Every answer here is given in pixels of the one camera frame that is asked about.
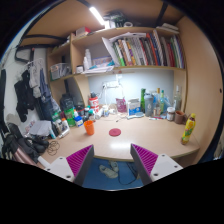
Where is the light blue hairbrush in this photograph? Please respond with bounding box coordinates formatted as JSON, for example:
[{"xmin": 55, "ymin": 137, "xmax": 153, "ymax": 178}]
[{"xmin": 126, "ymin": 111, "xmax": 145, "ymax": 120}]

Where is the clear bottle with yellow cap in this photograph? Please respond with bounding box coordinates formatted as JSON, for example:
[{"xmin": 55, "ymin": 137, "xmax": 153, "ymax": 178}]
[{"xmin": 154, "ymin": 87, "xmax": 162, "ymax": 116}]

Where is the red and white canister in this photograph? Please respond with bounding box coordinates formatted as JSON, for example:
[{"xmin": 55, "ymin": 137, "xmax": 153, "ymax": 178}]
[{"xmin": 88, "ymin": 96, "xmax": 100, "ymax": 114}]

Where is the blue and white carton box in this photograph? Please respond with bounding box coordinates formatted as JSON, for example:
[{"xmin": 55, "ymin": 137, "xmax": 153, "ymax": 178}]
[{"xmin": 127, "ymin": 97, "xmax": 142, "ymax": 117}]

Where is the hanging clothes group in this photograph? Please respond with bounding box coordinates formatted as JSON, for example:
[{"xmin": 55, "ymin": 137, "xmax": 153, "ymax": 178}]
[{"xmin": 13, "ymin": 58, "xmax": 54, "ymax": 123}]

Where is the black backpack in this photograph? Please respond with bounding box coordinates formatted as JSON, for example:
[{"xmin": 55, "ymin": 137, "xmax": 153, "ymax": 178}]
[{"xmin": 1, "ymin": 123, "xmax": 49, "ymax": 164}]

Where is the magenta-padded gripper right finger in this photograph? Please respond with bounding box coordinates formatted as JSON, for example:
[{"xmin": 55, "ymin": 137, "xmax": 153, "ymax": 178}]
[{"xmin": 129, "ymin": 143, "xmax": 184, "ymax": 186}]

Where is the tall dark green bottle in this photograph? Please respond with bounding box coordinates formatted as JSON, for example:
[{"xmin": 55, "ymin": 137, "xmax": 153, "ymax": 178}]
[{"xmin": 140, "ymin": 88, "xmax": 147, "ymax": 114}]

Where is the black cable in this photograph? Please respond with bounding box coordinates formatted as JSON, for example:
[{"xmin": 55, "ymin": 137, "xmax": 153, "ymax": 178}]
[{"xmin": 118, "ymin": 162, "xmax": 139, "ymax": 186}]

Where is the flat round red coaster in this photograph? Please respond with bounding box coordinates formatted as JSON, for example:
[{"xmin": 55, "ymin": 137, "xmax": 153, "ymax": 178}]
[{"xmin": 108, "ymin": 127, "xmax": 122, "ymax": 137}]

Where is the brown jar with white lid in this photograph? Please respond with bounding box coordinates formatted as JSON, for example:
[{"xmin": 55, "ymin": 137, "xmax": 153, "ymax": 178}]
[{"xmin": 166, "ymin": 106, "xmax": 176, "ymax": 122}]

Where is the dark bottle with green cap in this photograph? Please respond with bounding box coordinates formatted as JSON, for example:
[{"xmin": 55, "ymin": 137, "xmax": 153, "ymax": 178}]
[{"xmin": 87, "ymin": 109, "xmax": 96, "ymax": 122}]

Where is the orange plastic cup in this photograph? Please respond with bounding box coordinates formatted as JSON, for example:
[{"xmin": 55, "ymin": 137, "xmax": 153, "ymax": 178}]
[{"xmin": 83, "ymin": 120, "xmax": 96, "ymax": 136}]

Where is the magenta snack bag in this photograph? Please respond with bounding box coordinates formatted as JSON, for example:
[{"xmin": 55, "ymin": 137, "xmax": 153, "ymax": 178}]
[{"xmin": 115, "ymin": 97, "xmax": 128, "ymax": 113}]

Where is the grey slipper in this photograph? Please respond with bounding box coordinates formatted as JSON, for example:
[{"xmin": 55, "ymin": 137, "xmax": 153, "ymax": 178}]
[
  {"xmin": 99, "ymin": 164, "xmax": 119, "ymax": 179},
  {"xmin": 109, "ymin": 161, "xmax": 120, "ymax": 173}
]

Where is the small white bottle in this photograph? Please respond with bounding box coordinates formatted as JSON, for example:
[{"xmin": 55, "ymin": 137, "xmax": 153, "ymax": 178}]
[{"xmin": 94, "ymin": 107, "xmax": 104, "ymax": 120}]

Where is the brown mug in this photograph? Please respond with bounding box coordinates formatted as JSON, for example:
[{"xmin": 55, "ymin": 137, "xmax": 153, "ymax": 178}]
[{"xmin": 174, "ymin": 110, "xmax": 188, "ymax": 125}]

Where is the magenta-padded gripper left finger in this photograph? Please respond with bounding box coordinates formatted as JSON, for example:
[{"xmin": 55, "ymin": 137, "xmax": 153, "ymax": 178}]
[{"xmin": 44, "ymin": 144, "xmax": 96, "ymax": 187}]

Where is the white bottle with blue cap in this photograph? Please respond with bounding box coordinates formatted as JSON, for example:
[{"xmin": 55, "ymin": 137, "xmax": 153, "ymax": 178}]
[{"xmin": 73, "ymin": 114, "xmax": 84, "ymax": 128}]

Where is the white bottle with orange cap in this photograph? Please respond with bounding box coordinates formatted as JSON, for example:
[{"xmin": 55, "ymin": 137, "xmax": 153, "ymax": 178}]
[{"xmin": 60, "ymin": 117, "xmax": 70, "ymax": 133}]

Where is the wooden shelf unit with books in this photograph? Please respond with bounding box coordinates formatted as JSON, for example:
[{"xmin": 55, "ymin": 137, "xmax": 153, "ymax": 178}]
[{"xmin": 46, "ymin": 19, "xmax": 188, "ymax": 101}]

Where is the white power strip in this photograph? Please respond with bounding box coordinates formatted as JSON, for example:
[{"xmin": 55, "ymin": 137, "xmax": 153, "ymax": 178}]
[{"xmin": 102, "ymin": 80, "xmax": 120, "ymax": 89}]

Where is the yellow drink bottle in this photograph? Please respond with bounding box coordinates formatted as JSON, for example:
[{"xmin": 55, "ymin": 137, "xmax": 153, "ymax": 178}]
[{"xmin": 180, "ymin": 113, "xmax": 197, "ymax": 146}]

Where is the green plastic container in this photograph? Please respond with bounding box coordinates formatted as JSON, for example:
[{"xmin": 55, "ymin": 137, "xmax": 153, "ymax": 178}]
[{"xmin": 64, "ymin": 107, "xmax": 77, "ymax": 128}]

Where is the white LED light bar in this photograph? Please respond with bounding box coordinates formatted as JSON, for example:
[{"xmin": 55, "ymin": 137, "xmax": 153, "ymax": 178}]
[{"xmin": 88, "ymin": 6, "xmax": 106, "ymax": 27}]

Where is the grey shaker bottle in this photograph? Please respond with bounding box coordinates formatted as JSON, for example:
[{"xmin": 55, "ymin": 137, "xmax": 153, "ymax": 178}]
[{"xmin": 144, "ymin": 93, "xmax": 154, "ymax": 118}]

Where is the clear glass bottle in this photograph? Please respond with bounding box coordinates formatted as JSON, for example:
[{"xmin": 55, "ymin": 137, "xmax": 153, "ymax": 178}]
[{"xmin": 173, "ymin": 85, "xmax": 183, "ymax": 113}]

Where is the black bag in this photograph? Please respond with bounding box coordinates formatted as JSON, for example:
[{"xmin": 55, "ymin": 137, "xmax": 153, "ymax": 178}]
[{"xmin": 59, "ymin": 93, "xmax": 75, "ymax": 113}]

